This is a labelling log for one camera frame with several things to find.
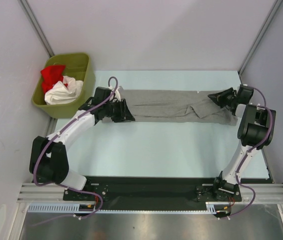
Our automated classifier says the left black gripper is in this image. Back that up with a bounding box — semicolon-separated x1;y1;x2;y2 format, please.
102;99;135;123

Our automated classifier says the grey t shirt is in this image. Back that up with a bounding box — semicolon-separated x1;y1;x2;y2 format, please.
118;87;238;126

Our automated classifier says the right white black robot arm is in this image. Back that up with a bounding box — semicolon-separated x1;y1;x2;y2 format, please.
196;84;276;202

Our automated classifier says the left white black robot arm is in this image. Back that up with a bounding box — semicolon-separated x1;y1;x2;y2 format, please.
29;97;135;200

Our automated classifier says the white t shirt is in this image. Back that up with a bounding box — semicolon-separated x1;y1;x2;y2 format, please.
44;75;84;105

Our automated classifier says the red t shirt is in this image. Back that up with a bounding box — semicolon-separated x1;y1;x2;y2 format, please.
40;64;68;94

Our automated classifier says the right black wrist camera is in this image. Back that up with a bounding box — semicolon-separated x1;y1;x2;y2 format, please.
236;84;254;105

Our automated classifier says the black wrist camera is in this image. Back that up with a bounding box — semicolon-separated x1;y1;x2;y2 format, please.
78;87;121;111
236;84;254;105

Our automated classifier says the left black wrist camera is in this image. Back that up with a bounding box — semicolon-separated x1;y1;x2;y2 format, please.
78;87;121;111

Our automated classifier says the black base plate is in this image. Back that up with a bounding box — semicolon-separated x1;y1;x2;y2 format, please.
31;174;275;211

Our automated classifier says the right aluminium corner post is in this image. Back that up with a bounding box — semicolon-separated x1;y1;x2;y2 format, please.
237;0;283;78

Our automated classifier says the aluminium corner post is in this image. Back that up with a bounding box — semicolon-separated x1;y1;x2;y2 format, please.
18;0;55;58
237;0;283;78

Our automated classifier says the aluminium frame rail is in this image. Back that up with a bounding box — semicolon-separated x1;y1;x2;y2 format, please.
17;183;283;205

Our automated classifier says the grey slotted cable duct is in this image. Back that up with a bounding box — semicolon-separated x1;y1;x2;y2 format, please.
27;202;230;215

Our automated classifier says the left aluminium corner post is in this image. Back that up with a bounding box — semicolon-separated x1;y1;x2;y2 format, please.
18;0;55;58

